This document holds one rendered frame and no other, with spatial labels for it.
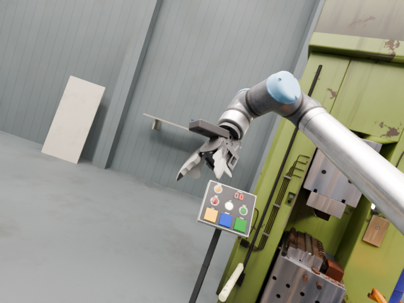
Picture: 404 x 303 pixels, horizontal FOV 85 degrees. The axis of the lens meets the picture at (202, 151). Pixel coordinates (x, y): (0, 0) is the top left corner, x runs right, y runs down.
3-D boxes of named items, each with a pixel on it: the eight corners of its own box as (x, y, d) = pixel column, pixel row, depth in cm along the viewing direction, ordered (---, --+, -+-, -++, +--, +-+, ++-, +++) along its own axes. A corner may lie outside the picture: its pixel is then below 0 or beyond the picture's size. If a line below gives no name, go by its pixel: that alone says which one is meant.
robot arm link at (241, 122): (239, 106, 63) (214, 114, 70) (232, 116, 60) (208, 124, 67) (254, 130, 67) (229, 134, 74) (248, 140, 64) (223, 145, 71)
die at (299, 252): (318, 272, 136) (323, 259, 135) (285, 254, 144) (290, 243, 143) (314, 248, 174) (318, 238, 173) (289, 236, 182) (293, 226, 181)
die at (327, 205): (340, 219, 133) (346, 204, 132) (305, 204, 141) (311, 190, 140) (331, 207, 171) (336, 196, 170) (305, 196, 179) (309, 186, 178)
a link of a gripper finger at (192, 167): (187, 191, 62) (212, 170, 62) (174, 177, 59) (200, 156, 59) (184, 186, 64) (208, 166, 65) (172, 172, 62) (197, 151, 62)
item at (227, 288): (224, 304, 127) (227, 296, 127) (216, 299, 129) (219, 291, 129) (243, 272, 167) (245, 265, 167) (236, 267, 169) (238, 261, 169)
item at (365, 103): (398, 142, 135) (430, 67, 131) (326, 123, 152) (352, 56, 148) (376, 148, 175) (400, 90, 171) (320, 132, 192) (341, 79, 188)
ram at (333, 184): (373, 214, 126) (400, 148, 123) (303, 187, 142) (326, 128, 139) (356, 203, 165) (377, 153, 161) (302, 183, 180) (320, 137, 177)
